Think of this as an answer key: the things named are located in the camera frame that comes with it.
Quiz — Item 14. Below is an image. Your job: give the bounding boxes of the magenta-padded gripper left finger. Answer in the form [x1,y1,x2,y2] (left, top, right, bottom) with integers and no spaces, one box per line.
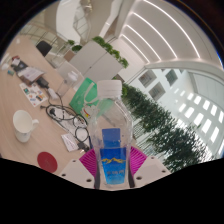
[58,148,101,190]

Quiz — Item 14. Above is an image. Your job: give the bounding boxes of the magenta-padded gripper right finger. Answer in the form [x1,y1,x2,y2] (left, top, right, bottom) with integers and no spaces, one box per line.
[128,146,173,189]

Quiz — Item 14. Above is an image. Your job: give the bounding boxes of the clear water bottle blue label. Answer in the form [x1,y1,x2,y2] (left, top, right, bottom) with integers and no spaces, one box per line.
[87,79,134,191]

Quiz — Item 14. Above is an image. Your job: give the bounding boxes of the white printed card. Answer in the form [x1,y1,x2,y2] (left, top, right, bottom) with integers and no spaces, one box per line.
[60,133,80,153]

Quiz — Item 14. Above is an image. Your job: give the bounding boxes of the flat round red coaster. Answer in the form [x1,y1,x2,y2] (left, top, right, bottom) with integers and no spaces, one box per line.
[36,151,59,174]

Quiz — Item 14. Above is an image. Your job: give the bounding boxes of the white ceramic mug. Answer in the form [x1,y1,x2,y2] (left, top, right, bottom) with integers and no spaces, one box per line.
[12,109,40,144]

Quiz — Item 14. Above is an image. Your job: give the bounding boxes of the green tote bag cat print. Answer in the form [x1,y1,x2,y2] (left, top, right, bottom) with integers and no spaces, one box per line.
[69,77,111,118]

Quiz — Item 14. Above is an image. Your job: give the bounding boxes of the colourful sticker sheet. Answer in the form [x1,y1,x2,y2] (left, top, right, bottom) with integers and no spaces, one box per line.
[19,82,48,108]

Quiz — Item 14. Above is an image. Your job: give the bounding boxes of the dark notebook with white paper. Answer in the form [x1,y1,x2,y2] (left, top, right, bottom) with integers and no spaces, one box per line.
[18,65,46,85]

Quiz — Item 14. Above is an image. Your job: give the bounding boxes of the white planter cabinet with plants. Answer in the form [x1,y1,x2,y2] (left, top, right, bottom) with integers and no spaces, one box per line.
[68,35,130,83]

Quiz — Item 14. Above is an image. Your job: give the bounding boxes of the small green potted plants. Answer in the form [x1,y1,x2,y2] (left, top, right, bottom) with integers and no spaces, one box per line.
[65,39,83,53]

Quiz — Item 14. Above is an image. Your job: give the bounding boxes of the black office chair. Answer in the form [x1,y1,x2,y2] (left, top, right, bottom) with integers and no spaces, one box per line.
[35,40,53,58]

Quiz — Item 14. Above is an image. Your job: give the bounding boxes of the ceiling light strips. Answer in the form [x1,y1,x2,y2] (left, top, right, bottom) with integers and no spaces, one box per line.
[123,0,201,64]

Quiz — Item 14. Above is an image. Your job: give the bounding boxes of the black cable bundle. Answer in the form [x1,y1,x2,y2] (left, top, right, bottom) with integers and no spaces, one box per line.
[39,94,92,152]

